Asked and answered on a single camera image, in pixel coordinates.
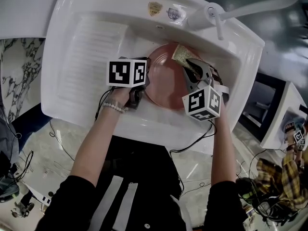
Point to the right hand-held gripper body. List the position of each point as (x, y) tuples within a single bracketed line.
[(202, 102)]

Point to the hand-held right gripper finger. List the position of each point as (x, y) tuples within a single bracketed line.
[(190, 79), (202, 67)]

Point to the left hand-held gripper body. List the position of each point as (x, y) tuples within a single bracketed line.
[(120, 72)]

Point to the gold scrubber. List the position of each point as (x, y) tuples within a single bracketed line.
[(184, 54)]

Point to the pink plate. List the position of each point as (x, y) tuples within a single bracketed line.
[(166, 80)]

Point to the person's left forearm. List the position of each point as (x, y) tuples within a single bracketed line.
[(96, 143)]

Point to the person's right forearm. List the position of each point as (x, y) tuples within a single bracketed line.
[(222, 153)]

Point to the person's left hand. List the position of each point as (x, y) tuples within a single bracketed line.
[(120, 95)]

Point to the white ceramic sink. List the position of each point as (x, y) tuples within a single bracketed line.
[(96, 44)]

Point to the white faucet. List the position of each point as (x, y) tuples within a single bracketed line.
[(204, 17)]

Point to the silver blue sticker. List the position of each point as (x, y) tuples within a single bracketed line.
[(175, 14)]

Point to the gold shield sticker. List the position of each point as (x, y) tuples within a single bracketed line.
[(154, 8)]

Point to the small white sink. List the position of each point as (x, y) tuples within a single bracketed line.
[(279, 119)]

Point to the person's black top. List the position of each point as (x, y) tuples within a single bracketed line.
[(149, 174)]

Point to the marble patterned panel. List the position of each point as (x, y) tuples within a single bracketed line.
[(21, 76)]

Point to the dark bag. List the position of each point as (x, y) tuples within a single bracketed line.
[(7, 177)]

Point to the white bracket device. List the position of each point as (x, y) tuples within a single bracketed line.
[(41, 196)]

